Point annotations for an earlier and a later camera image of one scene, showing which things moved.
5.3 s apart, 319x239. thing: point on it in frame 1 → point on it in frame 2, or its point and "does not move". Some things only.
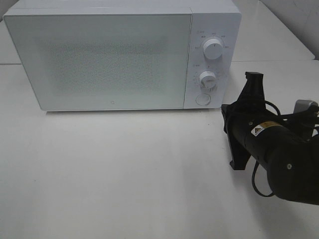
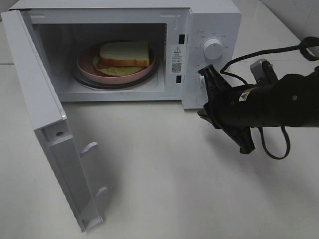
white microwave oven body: x=128 y=57 does not move
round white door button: x=203 y=99 does not move
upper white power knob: x=213 y=49 does not move
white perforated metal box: x=103 y=61 → x=41 y=105
